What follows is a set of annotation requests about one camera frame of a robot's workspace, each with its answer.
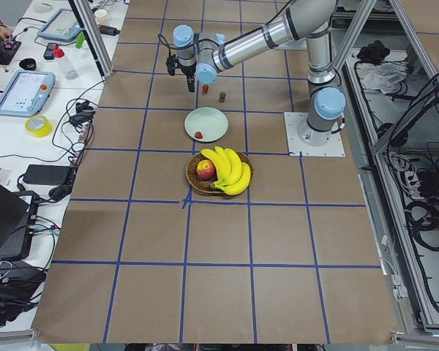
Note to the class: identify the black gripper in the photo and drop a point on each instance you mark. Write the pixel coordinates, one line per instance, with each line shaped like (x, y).
(187, 71)

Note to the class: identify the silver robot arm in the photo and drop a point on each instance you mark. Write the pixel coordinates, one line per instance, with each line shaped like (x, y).
(202, 56)

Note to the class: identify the pale green plate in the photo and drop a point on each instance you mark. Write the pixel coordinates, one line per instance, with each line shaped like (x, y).
(211, 122)

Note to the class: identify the black power adapter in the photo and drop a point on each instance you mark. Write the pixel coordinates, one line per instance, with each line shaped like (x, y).
(108, 30)

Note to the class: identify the white paper cup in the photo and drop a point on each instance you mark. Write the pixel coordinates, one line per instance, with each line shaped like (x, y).
(101, 17)

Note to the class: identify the red yellow apple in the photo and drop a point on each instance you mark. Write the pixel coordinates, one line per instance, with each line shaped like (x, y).
(205, 170)

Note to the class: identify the woven wicker basket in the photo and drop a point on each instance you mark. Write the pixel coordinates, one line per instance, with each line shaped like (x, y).
(203, 186)

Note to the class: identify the yellow banana bunch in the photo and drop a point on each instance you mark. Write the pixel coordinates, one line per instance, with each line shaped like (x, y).
(233, 175)

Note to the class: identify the clear bottle red cap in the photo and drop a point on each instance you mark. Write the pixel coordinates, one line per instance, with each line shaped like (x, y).
(64, 63)

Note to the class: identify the teach pendant upper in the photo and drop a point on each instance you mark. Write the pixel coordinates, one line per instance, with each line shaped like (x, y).
(61, 27)

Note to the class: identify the teach pendant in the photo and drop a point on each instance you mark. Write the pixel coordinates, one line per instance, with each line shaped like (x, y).
(26, 93)
(61, 27)

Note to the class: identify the yellow tape roll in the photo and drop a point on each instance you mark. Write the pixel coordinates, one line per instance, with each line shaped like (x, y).
(38, 126)

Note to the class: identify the teach pendant lower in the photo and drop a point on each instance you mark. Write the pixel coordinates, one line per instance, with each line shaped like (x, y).
(26, 93)

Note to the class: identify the aluminium frame post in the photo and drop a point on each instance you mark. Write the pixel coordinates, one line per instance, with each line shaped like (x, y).
(90, 29)

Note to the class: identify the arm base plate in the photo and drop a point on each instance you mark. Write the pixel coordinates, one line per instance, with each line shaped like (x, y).
(304, 141)

